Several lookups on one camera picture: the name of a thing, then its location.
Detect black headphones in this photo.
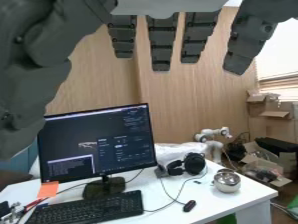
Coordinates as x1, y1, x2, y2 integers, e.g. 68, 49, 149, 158
165, 151, 207, 177

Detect black computer monitor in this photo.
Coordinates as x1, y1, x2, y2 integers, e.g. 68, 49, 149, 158
36, 102, 159, 201

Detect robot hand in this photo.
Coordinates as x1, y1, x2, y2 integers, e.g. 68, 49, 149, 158
0, 0, 298, 162

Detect thin black mouse cable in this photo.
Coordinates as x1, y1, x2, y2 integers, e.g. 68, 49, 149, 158
143, 171, 210, 213

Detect small black computer mouse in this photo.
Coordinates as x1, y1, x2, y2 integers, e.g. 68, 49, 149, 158
182, 199, 198, 213

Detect white desk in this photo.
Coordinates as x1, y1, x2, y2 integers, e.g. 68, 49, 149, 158
0, 142, 279, 224

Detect orange sticky note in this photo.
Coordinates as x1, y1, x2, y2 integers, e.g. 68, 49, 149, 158
36, 180, 61, 200

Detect metal bowl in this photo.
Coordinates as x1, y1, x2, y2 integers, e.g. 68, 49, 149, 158
211, 168, 243, 194

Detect black keyboard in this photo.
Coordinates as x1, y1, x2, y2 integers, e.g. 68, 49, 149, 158
22, 189, 146, 224

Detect open cardboard box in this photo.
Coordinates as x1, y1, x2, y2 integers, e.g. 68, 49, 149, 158
239, 141, 294, 188

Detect black case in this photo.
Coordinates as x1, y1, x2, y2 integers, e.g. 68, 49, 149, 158
254, 136, 298, 165

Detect small white jointed device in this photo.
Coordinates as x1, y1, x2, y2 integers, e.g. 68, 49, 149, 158
193, 125, 234, 168

